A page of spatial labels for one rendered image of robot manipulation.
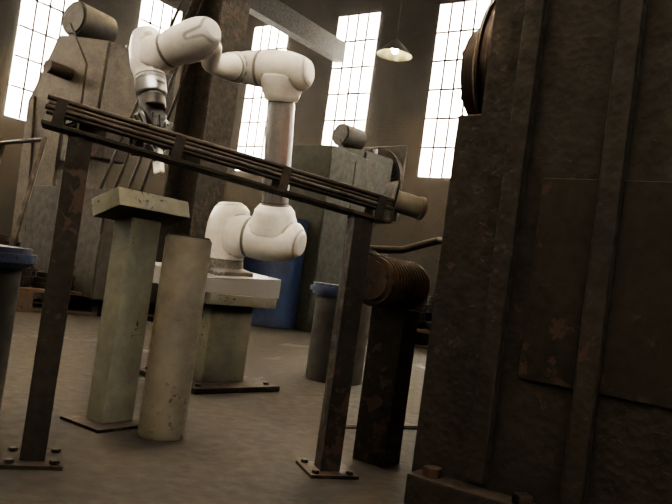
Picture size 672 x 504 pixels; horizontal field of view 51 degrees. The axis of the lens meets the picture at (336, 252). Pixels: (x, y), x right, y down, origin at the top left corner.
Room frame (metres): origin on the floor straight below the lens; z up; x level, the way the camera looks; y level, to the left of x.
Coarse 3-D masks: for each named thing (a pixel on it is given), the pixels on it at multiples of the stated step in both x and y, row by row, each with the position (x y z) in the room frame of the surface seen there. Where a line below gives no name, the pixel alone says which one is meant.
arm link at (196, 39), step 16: (176, 32) 1.93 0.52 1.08; (192, 32) 1.91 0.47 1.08; (208, 32) 1.91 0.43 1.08; (160, 48) 1.96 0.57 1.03; (176, 48) 1.94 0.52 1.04; (192, 48) 1.93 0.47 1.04; (208, 48) 1.94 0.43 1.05; (176, 64) 1.99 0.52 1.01; (208, 64) 2.23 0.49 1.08; (224, 64) 2.36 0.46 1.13; (240, 64) 2.43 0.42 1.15
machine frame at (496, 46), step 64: (512, 0) 1.54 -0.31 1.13; (576, 0) 1.45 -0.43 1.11; (640, 0) 1.35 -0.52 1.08; (512, 64) 1.52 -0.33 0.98; (576, 64) 1.44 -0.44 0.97; (640, 64) 1.37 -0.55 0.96; (512, 128) 1.48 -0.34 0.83; (576, 128) 1.43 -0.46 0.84; (640, 128) 1.36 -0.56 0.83; (448, 192) 1.59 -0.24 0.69; (512, 192) 1.47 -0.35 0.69; (576, 192) 1.42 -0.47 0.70; (640, 192) 1.35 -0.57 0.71; (448, 256) 1.58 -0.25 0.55; (512, 256) 1.47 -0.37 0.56; (576, 256) 1.41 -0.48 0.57; (640, 256) 1.34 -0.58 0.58; (448, 320) 1.57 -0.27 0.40; (512, 320) 1.48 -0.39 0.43; (576, 320) 1.40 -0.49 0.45; (640, 320) 1.33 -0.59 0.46; (448, 384) 1.56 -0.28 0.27; (512, 384) 1.47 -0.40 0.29; (576, 384) 1.37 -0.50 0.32; (640, 384) 1.32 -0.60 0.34; (448, 448) 1.54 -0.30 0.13; (512, 448) 1.46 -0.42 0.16; (576, 448) 1.36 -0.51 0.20; (640, 448) 1.32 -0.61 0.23
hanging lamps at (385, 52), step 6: (396, 36) 11.75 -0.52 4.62; (390, 42) 11.65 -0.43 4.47; (396, 42) 11.62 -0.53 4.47; (384, 48) 11.52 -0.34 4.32; (390, 48) 11.46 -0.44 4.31; (396, 48) 11.47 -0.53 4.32; (402, 48) 11.52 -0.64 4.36; (378, 54) 11.87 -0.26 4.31; (384, 54) 11.94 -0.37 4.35; (390, 54) 11.96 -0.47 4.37; (396, 54) 11.96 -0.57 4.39; (402, 54) 11.90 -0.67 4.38; (408, 54) 11.78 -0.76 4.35; (396, 60) 12.04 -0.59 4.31; (402, 60) 11.99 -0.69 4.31
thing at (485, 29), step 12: (492, 0) 1.90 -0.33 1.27; (492, 12) 1.87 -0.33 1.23; (480, 24) 1.86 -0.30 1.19; (492, 24) 1.85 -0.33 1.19; (480, 36) 1.85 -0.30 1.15; (480, 48) 1.85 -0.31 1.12; (480, 60) 1.85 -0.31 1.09; (480, 72) 1.85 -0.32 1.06; (480, 84) 1.86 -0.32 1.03; (480, 96) 1.87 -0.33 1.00; (480, 108) 1.89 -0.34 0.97
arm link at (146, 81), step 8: (144, 72) 1.98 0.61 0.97; (152, 72) 1.98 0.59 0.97; (136, 80) 1.99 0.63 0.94; (144, 80) 1.98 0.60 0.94; (152, 80) 1.98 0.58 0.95; (160, 80) 1.99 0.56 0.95; (136, 88) 1.99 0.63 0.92; (144, 88) 1.97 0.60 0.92; (152, 88) 1.98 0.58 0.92; (160, 88) 1.99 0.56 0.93
